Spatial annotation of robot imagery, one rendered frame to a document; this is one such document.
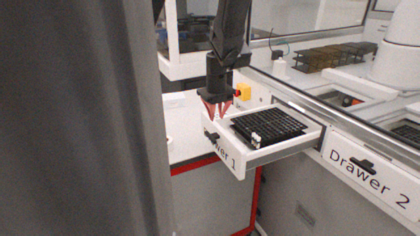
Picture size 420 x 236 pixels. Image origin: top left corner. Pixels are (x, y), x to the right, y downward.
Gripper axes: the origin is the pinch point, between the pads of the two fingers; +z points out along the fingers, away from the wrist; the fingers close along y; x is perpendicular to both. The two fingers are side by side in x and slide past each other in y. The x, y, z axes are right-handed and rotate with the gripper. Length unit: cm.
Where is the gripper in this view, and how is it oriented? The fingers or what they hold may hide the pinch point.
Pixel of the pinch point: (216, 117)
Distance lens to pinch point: 77.0
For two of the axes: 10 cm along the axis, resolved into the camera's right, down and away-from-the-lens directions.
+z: 0.1, 8.6, 5.0
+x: -4.5, -4.4, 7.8
